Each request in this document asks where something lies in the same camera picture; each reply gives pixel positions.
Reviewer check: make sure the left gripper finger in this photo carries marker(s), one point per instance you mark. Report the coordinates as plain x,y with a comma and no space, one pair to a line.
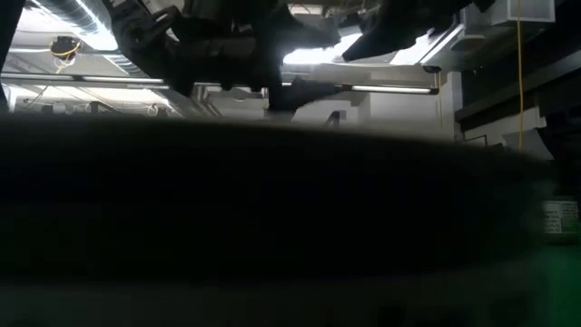
304,91
304,36

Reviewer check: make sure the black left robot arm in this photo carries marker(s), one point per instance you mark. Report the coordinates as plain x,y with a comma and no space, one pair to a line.
145,36

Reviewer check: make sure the long linear ceiling light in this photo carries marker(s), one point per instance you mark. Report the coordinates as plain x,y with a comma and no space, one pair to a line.
390,89

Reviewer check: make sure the white ceiling unit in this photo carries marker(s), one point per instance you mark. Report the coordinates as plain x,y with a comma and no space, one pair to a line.
522,11

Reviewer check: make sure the green table mat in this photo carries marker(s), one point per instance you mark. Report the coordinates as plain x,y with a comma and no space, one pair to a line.
565,281

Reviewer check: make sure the small black ceiling camera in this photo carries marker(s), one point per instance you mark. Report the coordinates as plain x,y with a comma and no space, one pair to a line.
431,69

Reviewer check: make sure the black wall beam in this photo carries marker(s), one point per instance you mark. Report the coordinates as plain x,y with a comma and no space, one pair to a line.
499,102

